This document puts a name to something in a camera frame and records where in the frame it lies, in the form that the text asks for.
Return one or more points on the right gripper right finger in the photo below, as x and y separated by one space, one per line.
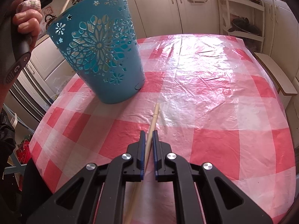
163 173

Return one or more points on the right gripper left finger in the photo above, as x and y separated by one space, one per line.
135 171

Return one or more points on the left hand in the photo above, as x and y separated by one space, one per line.
27 18

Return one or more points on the steel kettle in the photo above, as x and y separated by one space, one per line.
49 19

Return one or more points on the teal perforated plastic basket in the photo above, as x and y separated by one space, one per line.
98 40

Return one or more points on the red white checkered tablecloth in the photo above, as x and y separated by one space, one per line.
216 103

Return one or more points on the white wooden stool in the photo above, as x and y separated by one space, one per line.
286 90

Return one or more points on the white storage trolley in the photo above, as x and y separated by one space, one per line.
243 19

